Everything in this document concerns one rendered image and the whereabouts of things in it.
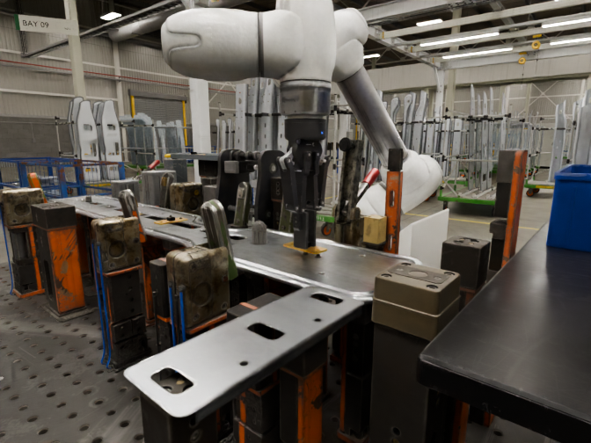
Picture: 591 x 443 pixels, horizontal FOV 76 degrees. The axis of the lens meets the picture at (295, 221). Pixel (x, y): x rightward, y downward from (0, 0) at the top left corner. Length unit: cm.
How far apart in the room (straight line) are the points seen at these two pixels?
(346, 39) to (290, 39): 59
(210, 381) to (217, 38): 50
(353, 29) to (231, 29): 63
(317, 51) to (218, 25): 16
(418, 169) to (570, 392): 116
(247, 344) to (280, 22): 49
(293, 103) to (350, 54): 60
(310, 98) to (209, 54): 17
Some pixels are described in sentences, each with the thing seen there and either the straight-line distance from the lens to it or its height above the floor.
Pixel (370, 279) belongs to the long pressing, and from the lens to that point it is 61.
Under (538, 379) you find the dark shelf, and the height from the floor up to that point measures 103.
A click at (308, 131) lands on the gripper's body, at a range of 66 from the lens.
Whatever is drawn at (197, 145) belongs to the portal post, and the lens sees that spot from 489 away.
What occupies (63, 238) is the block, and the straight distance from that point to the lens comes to 129.
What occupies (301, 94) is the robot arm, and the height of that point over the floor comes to 129.
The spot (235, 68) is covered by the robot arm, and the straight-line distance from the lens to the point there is 67.
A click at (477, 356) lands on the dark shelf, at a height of 103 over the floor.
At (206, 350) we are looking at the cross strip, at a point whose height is 100.
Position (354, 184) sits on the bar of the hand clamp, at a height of 112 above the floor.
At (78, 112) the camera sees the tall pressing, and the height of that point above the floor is 182.
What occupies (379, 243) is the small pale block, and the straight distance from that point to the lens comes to 77.
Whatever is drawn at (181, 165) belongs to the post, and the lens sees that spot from 162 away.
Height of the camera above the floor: 121
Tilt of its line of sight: 12 degrees down
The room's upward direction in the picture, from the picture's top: straight up
